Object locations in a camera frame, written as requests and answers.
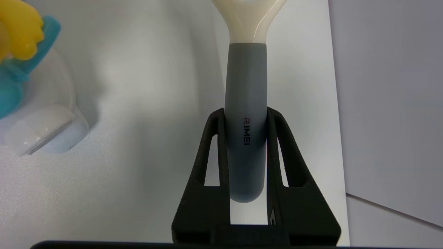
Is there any grey handled white peeler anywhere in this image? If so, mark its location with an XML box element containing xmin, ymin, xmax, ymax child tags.
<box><xmin>211</xmin><ymin>0</ymin><xmax>288</xmax><ymax>203</ymax></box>

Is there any yellow duck toy car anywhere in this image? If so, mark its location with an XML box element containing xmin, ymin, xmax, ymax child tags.
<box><xmin>0</xmin><ymin>0</ymin><xmax>90</xmax><ymax>156</ymax></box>

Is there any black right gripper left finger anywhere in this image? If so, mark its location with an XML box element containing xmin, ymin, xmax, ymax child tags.
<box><xmin>172</xmin><ymin>108</ymin><xmax>232</xmax><ymax>245</ymax></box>

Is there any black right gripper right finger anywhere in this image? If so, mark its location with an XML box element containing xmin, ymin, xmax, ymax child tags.
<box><xmin>265</xmin><ymin>107</ymin><xmax>342</xmax><ymax>247</ymax></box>

